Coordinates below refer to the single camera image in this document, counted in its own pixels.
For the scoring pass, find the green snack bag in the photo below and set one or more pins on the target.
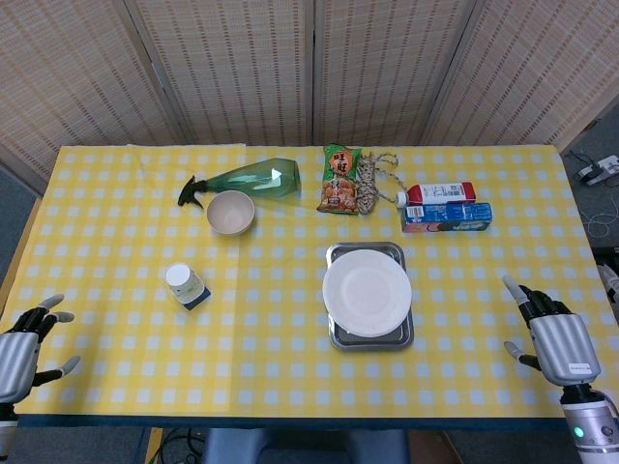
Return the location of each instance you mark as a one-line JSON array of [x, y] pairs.
[[340, 179]]

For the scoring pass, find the small white-capped bottle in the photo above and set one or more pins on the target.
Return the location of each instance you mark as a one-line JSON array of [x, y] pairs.
[[186, 286]]

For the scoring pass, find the blue carton box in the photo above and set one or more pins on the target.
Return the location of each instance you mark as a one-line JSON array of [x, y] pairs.
[[447, 217]]

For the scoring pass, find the folding bamboo screen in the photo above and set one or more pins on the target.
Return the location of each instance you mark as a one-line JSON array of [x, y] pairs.
[[309, 67]]

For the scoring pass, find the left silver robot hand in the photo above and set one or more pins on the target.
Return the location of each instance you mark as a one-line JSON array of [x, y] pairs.
[[17, 350]]

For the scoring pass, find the white red milk bottle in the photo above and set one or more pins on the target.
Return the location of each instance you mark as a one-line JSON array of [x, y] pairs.
[[440, 193]]

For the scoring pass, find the white round plate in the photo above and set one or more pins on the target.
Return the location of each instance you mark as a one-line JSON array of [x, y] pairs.
[[367, 293]]

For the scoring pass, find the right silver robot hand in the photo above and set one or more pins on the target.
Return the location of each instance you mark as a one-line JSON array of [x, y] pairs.
[[563, 338]]

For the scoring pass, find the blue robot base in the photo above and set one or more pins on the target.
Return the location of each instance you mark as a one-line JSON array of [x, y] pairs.
[[304, 445]]

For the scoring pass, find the metal rectangular tray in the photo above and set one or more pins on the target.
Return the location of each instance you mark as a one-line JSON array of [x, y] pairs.
[[370, 340]]

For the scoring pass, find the green spray bottle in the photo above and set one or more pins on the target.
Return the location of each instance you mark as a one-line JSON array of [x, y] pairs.
[[256, 180]]

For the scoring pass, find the yellow checkered tablecloth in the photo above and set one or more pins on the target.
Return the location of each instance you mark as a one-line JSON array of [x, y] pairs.
[[271, 338]]

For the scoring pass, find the beige bowl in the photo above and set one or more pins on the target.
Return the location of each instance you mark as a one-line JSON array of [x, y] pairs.
[[230, 212]]

